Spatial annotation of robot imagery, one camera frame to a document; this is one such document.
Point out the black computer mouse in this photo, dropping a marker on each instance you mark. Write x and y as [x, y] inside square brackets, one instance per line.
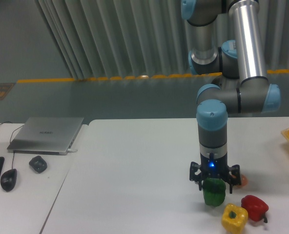
[8, 180]

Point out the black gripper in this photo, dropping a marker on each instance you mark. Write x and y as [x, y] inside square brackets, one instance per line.
[214, 168]

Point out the green bell pepper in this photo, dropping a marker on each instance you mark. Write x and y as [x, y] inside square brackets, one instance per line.
[214, 191]

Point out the silver closed laptop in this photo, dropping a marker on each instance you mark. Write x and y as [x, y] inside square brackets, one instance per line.
[46, 135]

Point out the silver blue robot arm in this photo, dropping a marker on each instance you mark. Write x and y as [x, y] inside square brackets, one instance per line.
[241, 88]

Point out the red bell pepper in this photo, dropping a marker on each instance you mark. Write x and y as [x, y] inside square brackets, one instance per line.
[255, 207]

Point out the small black gadget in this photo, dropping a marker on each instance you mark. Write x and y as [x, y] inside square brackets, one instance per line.
[38, 164]

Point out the brown egg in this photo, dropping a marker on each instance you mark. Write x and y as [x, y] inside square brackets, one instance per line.
[244, 181]

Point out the yellow bell pepper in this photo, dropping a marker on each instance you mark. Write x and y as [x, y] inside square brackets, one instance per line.
[234, 218]

